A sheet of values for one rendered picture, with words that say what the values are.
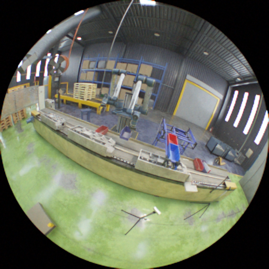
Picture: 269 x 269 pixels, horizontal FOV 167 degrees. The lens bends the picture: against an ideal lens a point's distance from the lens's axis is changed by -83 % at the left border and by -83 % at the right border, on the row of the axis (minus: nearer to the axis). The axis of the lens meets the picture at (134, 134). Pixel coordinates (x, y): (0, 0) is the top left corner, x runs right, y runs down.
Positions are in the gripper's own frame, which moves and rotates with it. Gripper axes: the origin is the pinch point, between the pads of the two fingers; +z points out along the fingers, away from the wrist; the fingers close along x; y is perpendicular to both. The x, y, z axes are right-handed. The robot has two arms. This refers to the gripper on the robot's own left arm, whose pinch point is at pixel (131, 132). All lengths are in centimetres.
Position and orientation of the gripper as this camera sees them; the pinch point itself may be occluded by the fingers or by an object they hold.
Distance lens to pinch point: 178.1
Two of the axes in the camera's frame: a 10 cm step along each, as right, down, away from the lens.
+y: -2.4, 4.4, -8.7
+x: 9.4, 3.3, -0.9
